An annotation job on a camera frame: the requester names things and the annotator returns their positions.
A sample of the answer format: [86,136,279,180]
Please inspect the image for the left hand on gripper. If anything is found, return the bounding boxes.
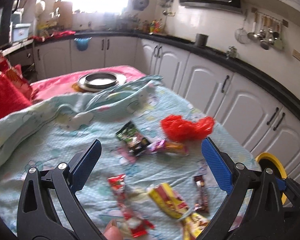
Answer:
[103,219,123,240]

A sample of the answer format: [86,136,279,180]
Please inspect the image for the pink blanket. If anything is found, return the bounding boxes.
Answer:
[31,66,146,103]

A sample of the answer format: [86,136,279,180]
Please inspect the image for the hello kitty light blue blanket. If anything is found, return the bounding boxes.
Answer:
[0,74,262,240]

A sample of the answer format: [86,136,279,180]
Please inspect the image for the black kitchen countertop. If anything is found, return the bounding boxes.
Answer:
[34,31,300,121]

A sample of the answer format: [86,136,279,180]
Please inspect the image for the hanging wire skimmer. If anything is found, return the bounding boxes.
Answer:
[235,10,249,44]

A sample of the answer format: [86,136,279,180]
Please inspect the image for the red cushion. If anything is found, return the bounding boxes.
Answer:
[0,52,33,119]

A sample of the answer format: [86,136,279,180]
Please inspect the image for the brown chocolate bar wrapper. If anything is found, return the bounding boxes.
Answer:
[193,175,209,213]

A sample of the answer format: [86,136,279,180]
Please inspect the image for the yellow red snack box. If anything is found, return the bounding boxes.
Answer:
[148,183,209,239]

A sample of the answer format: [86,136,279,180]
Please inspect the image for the wall power strip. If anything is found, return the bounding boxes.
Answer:
[292,49,300,61]

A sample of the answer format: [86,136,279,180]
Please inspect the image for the white lower kitchen cabinets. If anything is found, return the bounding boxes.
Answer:
[33,36,300,183]

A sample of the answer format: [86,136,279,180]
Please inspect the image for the wall mounted round fan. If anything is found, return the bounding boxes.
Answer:
[132,0,149,11]

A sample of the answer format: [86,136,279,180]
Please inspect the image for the hanging green spatula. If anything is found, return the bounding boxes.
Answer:
[274,23,284,50]

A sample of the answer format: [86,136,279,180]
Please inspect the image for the red plastic bag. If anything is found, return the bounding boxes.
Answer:
[160,115,215,142]

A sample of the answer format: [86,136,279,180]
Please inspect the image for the dark metal pot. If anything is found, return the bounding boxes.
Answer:
[194,33,209,48]

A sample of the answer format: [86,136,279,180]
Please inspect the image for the purple snack wrapper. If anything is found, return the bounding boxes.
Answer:
[147,139,189,155]

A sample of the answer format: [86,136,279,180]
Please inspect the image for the small steel teapot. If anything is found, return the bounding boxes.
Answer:
[226,46,237,59]

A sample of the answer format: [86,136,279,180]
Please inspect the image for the yellow rimmed trash bin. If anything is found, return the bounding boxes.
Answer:
[255,152,288,205]

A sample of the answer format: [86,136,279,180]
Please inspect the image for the black green snack wrapper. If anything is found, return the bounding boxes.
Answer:
[115,121,151,157]

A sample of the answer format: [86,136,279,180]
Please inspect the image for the round steel pan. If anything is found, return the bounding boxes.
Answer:
[77,72,127,93]

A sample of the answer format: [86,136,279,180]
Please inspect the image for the condiment bottles on counter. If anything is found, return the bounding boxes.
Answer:
[142,19,164,34]

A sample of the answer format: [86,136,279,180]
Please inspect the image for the hanging steel ladle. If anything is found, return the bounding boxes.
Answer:
[248,12,258,41]

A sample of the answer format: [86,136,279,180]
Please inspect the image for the red strawberry snack wrapper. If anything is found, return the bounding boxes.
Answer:
[107,174,155,238]

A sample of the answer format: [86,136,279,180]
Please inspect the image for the blue hanging basket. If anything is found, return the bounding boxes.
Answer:
[74,37,91,51]

